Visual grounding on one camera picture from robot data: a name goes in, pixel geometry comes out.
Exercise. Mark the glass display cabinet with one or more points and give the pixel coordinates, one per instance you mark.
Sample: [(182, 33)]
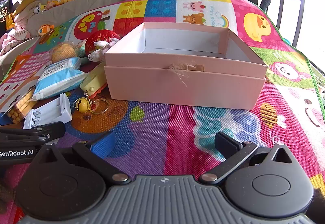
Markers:
[(3, 5)]

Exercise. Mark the pink plush toy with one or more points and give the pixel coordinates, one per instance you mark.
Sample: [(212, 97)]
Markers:
[(12, 38)]

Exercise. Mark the white plush bunny toy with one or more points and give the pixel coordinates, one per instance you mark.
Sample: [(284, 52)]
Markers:
[(100, 50)]

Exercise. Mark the yellow plastic toy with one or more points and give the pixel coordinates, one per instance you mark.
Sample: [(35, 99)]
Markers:
[(92, 81)]

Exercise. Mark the red round basket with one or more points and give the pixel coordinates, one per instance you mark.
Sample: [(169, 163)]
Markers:
[(100, 38)]

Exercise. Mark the wrapped round bread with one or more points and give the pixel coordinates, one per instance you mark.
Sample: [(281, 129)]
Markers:
[(63, 52)]

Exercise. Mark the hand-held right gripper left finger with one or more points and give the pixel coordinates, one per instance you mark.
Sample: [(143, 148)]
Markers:
[(102, 146)]

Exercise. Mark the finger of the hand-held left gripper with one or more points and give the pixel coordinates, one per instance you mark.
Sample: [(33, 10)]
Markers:
[(38, 131)]

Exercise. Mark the large beige plush toy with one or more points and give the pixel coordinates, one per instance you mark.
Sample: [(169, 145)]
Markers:
[(24, 12)]

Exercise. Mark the colourful cartoon play mat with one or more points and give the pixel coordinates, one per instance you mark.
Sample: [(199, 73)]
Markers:
[(165, 132)]

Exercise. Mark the beige sofa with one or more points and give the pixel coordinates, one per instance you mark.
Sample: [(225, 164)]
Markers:
[(83, 3)]

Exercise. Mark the clear box of yellow sticks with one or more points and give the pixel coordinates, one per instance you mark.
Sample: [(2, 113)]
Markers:
[(20, 107)]

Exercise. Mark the blue wet wipes packet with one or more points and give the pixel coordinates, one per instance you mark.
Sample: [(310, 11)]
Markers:
[(59, 78)]

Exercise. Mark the pink cardboard box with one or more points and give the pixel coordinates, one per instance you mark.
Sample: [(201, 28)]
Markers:
[(182, 81)]

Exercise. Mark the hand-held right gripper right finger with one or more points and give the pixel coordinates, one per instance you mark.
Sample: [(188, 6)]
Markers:
[(226, 144)]

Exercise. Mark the white battery charger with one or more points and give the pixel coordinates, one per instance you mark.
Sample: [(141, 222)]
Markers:
[(49, 113)]

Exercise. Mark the orange fish plush toy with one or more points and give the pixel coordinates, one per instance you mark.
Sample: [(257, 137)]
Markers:
[(44, 29)]

